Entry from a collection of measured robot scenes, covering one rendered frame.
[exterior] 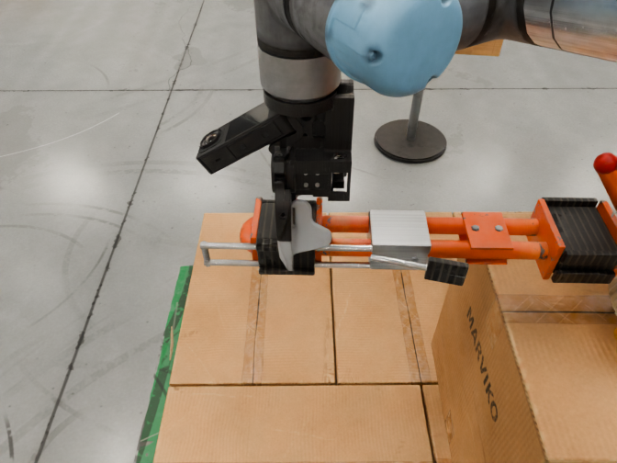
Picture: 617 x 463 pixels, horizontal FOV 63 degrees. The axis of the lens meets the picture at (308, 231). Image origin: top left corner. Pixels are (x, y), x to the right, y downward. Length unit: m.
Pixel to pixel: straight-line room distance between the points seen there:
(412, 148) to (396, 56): 2.50
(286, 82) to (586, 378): 0.51
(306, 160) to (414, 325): 0.91
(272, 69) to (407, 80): 0.15
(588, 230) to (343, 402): 0.73
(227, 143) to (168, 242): 1.86
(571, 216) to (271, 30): 0.43
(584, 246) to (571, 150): 2.50
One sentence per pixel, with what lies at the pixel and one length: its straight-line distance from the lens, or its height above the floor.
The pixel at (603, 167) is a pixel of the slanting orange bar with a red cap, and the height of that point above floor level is 1.32.
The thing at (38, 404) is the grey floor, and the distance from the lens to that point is 2.05.
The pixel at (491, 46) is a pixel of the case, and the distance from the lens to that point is 2.45.
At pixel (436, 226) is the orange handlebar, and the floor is 1.21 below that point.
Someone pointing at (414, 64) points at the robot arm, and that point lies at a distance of 0.34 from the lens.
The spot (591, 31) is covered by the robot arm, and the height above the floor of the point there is 1.51.
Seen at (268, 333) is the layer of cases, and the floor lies 0.54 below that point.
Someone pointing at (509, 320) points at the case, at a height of 1.07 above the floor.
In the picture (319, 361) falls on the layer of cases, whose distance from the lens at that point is 1.27.
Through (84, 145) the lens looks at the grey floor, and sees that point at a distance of 3.10.
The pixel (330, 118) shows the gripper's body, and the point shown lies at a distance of 0.49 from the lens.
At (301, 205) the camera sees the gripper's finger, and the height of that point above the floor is 1.28.
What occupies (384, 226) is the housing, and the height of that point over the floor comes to 1.21.
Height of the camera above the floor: 1.64
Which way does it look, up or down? 45 degrees down
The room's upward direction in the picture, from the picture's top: straight up
